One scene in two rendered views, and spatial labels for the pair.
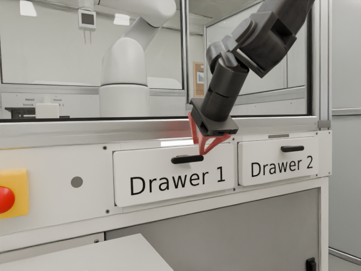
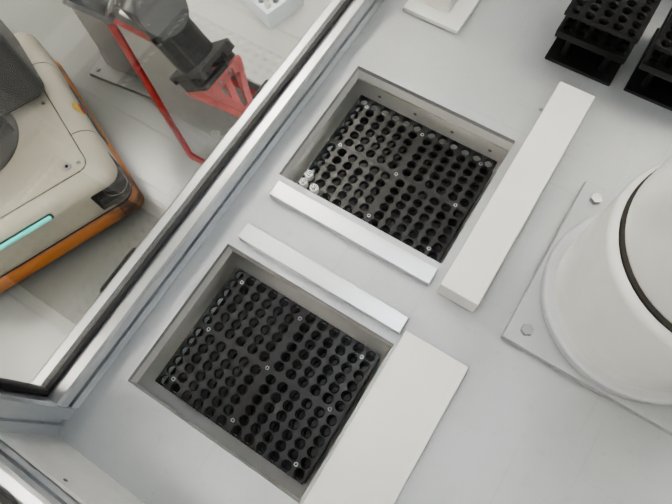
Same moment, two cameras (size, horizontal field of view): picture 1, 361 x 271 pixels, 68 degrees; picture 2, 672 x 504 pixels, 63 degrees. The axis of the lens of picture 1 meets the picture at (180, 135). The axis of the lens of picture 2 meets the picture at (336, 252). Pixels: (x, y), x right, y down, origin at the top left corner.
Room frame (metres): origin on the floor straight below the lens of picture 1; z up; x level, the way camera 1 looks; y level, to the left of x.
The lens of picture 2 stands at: (1.06, -0.13, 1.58)
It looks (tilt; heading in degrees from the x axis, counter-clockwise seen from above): 70 degrees down; 158
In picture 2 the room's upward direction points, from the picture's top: 9 degrees counter-clockwise
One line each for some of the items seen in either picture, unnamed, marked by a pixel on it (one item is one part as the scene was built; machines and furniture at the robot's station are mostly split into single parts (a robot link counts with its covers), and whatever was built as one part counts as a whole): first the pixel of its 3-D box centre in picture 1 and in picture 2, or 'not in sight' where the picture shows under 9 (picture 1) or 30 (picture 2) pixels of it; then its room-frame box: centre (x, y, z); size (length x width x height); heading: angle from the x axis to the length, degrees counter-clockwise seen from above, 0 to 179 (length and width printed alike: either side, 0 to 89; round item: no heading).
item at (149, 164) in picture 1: (179, 171); not in sight; (0.59, 0.00, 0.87); 0.29 x 0.02 x 0.11; 117
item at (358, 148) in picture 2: not in sight; (395, 184); (0.77, 0.09, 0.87); 0.22 x 0.18 x 0.06; 27
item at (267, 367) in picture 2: not in sight; (271, 371); (0.91, -0.19, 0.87); 0.22 x 0.18 x 0.06; 27
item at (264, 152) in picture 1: (281, 159); not in sight; (0.73, -0.28, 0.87); 0.29 x 0.02 x 0.11; 117
